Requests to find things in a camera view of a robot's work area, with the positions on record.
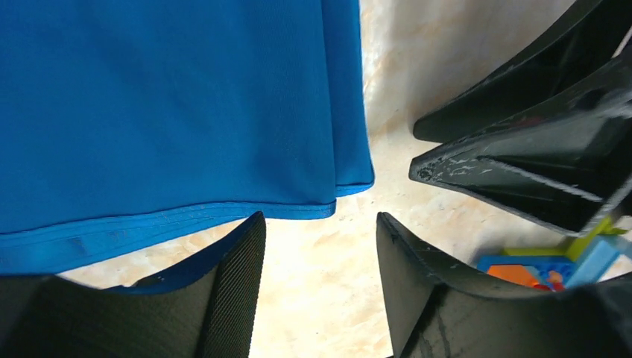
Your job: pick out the blue cloth napkin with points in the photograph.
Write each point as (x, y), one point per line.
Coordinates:
(129, 123)

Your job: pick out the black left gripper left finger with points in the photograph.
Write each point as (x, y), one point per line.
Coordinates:
(203, 306)

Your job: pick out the colourful toy brick assembly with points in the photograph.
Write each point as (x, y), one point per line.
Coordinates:
(585, 260)

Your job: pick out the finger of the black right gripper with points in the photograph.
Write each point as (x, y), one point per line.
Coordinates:
(564, 164)
(582, 40)

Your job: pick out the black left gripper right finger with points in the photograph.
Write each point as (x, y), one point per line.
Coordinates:
(438, 306)

